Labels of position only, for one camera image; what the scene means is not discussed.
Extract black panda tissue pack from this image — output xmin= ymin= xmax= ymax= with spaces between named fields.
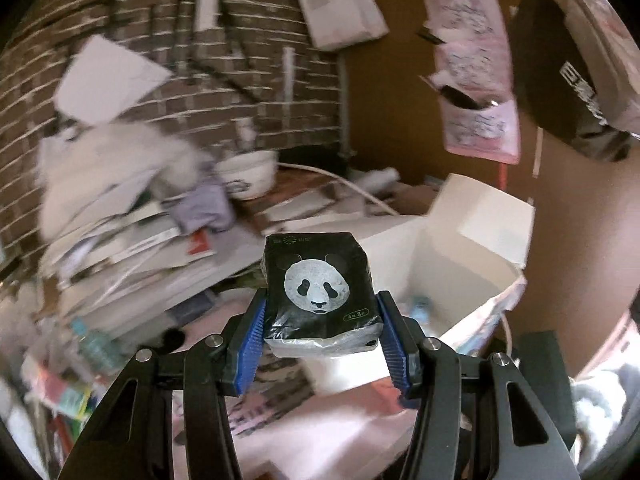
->
xmin=262 ymin=232 xmax=383 ymax=359

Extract teal capped glass bottle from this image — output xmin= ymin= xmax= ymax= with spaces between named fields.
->
xmin=70 ymin=318 xmax=126 ymax=377

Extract stack of books and papers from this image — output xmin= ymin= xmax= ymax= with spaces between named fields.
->
xmin=37 ymin=169 xmax=352 ymax=340

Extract purple cloth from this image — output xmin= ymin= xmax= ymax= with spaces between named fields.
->
xmin=168 ymin=179 xmax=235 ymax=234

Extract colourful tissue packet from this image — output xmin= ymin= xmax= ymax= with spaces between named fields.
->
xmin=21 ymin=354 xmax=91 ymax=422

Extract panda ceramic bowl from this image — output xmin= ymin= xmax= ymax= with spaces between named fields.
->
xmin=216 ymin=151 xmax=278 ymax=200

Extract fluffy grey fur piece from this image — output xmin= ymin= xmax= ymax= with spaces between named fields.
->
xmin=38 ymin=122 xmax=213 ymax=243

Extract white paper sheet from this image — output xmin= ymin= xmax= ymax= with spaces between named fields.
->
xmin=53 ymin=35 xmax=172 ymax=126

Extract white charging cable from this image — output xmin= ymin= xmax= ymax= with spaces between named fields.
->
xmin=276 ymin=161 xmax=402 ymax=217

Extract pink wall pocket organiser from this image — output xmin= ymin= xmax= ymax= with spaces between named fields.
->
xmin=421 ymin=0 xmax=521 ymax=165

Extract white paper bag on wall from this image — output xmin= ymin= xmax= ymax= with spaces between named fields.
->
xmin=298 ymin=0 xmax=388 ymax=52

